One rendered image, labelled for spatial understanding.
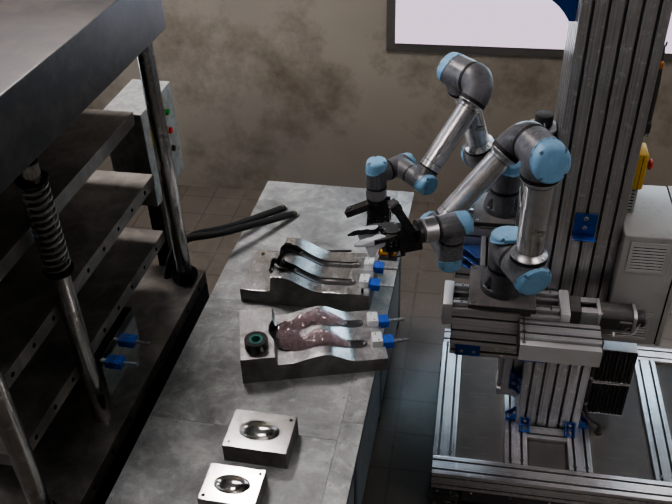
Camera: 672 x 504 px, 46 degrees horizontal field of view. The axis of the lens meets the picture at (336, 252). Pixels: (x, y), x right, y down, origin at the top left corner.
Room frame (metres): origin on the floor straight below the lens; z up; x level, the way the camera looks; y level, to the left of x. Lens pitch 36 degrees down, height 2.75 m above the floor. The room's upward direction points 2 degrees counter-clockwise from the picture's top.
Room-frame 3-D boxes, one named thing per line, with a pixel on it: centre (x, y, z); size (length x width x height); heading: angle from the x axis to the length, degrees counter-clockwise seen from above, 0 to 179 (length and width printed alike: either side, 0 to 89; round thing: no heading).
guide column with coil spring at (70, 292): (1.81, 0.79, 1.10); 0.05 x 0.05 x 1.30
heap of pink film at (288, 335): (2.08, 0.09, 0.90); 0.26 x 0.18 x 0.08; 95
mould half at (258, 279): (2.44, 0.10, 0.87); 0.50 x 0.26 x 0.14; 78
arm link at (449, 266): (1.92, -0.34, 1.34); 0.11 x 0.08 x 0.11; 15
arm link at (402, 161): (2.47, -0.25, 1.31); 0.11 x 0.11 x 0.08; 32
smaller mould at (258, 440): (1.65, 0.25, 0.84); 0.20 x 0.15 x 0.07; 78
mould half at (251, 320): (2.07, 0.09, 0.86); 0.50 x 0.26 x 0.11; 95
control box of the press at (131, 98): (2.80, 0.74, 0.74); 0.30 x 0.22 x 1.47; 168
